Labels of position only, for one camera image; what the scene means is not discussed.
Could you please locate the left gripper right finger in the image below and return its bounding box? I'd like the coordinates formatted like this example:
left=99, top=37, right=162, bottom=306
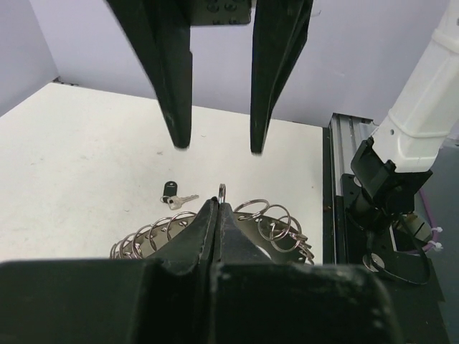
left=211, top=204, right=404, bottom=343

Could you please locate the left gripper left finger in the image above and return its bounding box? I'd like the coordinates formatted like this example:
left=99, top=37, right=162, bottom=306
left=1, top=199, right=219, bottom=343

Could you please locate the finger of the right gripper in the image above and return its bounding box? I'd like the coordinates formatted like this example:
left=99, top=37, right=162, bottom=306
left=108, top=1, right=193, bottom=149
left=250, top=1, right=313, bottom=155

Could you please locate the white disc wire keyring holder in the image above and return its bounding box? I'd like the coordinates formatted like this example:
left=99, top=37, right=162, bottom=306
left=109, top=199, right=315, bottom=265

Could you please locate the black tag key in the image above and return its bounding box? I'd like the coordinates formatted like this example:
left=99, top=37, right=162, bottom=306
left=160, top=181, right=199, bottom=210

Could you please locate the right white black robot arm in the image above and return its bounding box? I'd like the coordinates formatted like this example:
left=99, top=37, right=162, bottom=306
left=108, top=1, right=458, bottom=229

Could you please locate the aluminium frame rail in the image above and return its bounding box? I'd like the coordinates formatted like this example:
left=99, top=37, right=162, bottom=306
left=329, top=113, right=376, bottom=265

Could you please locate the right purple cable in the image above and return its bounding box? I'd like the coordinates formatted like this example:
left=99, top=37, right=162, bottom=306
left=401, top=186, right=444, bottom=257

